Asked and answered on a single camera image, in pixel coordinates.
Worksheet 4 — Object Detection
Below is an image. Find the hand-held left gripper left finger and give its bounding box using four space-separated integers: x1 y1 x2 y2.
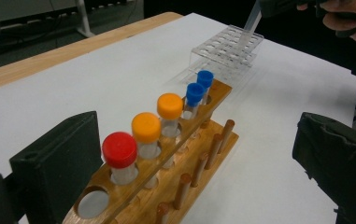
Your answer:
9 110 105 224

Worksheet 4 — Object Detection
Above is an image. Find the wooden test tube rack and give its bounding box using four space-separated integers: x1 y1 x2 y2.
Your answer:
62 78 240 224

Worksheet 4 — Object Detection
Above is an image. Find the white table sheet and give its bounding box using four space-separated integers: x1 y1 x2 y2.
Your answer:
0 12 356 224

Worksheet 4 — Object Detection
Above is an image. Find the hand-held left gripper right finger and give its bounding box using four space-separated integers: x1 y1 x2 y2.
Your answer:
292 111 356 224

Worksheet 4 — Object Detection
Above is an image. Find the orange capped test tube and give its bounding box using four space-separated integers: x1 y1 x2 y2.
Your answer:
131 111 163 161
156 92 184 138

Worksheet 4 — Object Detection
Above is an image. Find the white metal stand frame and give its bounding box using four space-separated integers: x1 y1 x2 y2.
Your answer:
0 0 96 73

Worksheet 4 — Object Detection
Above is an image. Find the blue capped test tube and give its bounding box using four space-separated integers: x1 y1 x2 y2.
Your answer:
196 69 215 105
183 82 206 120

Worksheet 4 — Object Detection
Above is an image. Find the clear acrylic test tube rack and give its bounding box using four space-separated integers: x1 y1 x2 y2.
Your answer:
174 24 265 89

